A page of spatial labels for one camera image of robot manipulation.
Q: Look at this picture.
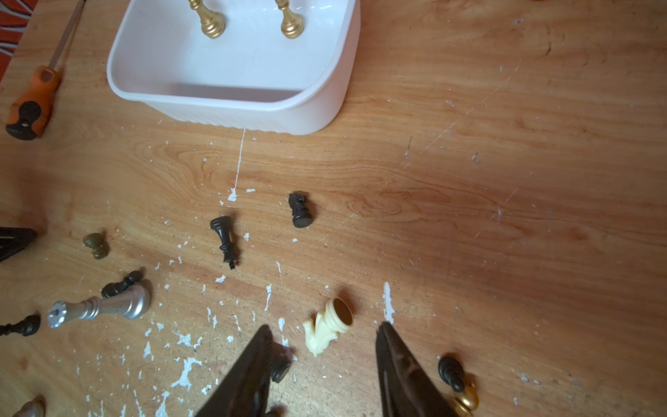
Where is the black king chess piece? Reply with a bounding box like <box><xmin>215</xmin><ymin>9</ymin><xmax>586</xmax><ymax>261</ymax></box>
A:
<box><xmin>209</xmin><ymin>216</ymin><xmax>239</xmax><ymax>270</ymax></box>

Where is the silver chess piece front left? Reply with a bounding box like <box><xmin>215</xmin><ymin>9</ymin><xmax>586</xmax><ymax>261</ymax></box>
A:
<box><xmin>12</xmin><ymin>395</ymin><xmax>46</xmax><ymax>417</ymax></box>

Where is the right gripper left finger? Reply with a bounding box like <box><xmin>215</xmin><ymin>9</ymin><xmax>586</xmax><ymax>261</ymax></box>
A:
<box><xmin>195</xmin><ymin>324</ymin><xmax>274</xmax><ymax>417</ymax></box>

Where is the cream knight chess piece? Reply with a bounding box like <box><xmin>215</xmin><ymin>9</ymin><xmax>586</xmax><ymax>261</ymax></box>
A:
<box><xmin>303</xmin><ymin>298</ymin><xmax>354</xmax><ymax>357</ymax></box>

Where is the gold pawn chess piece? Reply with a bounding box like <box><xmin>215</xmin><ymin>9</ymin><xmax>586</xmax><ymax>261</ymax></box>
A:
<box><xmin>275</xmin><ymin>0</ymin><xmax>305</xmax><ymax>39</ymax></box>

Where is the white plastic storage box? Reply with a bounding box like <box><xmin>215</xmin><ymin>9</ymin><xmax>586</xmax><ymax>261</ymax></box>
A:
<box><xmin>107</xmin><ymin>1</ymin><xmax>361</xmax><ymax>136</ymax></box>

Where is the silver chess piece centre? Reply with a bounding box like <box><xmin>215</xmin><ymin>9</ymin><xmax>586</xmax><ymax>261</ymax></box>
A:
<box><xmin>47</xmin><ymin>284</ymin><xmax>151</xmax><ymax>328</ymax></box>

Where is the gold and black pawn pair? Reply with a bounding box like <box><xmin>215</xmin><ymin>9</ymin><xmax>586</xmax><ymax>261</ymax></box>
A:
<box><xmin>438</xmin><ymin>356</ymin><xmax>479</xmax><ymax>416</ymax></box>

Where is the orange handled screwdriver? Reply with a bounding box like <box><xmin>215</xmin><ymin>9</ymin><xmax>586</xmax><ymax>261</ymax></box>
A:
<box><xmin>5</xmin><ymin>0</ymin><xmax>86</xmax><ymax>141</ymax></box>

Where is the black pawn left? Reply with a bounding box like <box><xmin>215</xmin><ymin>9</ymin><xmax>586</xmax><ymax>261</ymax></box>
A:
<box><xmin>0</xmin><ymin>314</ymin><xmax>41</xmax><ymax>337</ymax></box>

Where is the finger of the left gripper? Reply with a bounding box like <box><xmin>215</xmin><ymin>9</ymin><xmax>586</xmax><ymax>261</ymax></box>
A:
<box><xmin>0</xmin><ymin>227</ymin><xmax>36</xmax><ymax>262</ymax></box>

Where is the silver chess piece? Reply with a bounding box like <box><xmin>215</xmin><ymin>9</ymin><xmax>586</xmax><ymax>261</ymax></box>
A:
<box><xmin>47</xmin><ymin>284</ymin><xmax>151</xmax><ymax>328</ymax></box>
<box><xmin>12</xmin><ymin>395</ymin><xmax>46</xmax><ymax>417</ymax></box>

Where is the gold bishop chess piece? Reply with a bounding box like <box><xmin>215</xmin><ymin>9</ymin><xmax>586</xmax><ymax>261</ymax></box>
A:
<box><xmin>189</xmin><ymin>0</ymin><xmax>226</xmax><ymax>39</ymax></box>

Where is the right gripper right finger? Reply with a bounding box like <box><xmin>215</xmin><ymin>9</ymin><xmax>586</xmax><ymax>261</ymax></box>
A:
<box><xmin>375</xmin><ymin>321</ymin><xmax>457</xmax><ymax>416</ymax></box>

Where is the olive pawn chess piece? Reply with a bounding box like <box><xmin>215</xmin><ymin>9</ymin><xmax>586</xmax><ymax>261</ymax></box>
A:
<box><xmin>83</xmin><ymin>233</ymin><xmax>109</xmax><ymax>260</ymax></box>

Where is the black knight chess piece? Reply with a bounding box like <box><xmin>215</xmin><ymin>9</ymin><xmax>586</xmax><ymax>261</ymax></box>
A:
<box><xmin>288</xmin><ymin>193</ymin><xmax>314</xmax><ymax>229</ymax></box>

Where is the black piece lower centre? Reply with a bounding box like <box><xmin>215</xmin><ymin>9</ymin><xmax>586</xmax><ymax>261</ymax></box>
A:
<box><xmin>269</xmin><ymin>357</ymin><xmax>292</xmax><ymax>383</ymax></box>

